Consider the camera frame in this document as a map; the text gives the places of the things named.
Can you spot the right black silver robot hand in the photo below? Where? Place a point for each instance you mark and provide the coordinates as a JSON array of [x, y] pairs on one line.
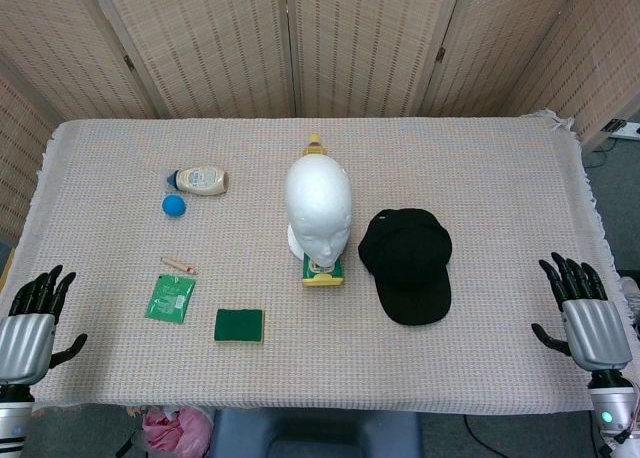
[[595, 333]]

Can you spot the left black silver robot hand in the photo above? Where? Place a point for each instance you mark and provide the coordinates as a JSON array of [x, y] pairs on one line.
[[27, 335]]

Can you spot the black baseball cap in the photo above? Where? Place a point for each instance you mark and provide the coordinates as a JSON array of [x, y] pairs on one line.
[[407, 263]]

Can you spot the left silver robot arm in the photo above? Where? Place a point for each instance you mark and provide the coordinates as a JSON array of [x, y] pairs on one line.
[[12, 418]]

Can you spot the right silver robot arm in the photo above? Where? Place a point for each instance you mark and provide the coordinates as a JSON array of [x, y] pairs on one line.
[[615, 410]]

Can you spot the white foam mannequin head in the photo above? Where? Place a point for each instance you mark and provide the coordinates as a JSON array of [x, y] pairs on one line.
[[317, 203]]

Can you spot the green foil sachet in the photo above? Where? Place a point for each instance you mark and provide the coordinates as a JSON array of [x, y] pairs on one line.
[[170, 298]]

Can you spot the small wooden stick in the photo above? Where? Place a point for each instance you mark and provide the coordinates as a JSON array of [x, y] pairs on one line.
[[177, 265]]

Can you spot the pink plastic bag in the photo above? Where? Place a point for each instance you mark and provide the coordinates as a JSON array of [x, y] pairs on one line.
[[177, 433]]

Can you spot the blue ball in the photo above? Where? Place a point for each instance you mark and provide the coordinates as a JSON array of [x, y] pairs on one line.
[[174, 207]]

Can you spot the white power strip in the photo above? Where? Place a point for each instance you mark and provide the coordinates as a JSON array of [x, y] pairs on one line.
[[625, 129]]

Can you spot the green yellow scrub sponge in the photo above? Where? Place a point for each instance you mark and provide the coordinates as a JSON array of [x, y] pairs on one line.
[[239, 324]]

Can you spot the beige woven tablecloth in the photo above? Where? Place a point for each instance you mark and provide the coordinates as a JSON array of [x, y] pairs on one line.
[[450, 168]]

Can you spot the cream mayonnaise squeeze bottle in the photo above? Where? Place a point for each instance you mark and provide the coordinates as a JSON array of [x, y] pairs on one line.
[[202, 180]]

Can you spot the green yellow seasoning box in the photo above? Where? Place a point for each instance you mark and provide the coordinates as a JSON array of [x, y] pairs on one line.
[[325, 277]]

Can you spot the blue grey chair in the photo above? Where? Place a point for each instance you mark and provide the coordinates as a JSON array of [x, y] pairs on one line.
[[320, 435]]

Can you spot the yellow capped bottle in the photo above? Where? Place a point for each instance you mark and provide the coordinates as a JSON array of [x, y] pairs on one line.
[[314, 145]]

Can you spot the woven folding screen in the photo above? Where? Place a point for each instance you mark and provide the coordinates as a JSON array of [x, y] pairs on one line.
[[225, 43]]

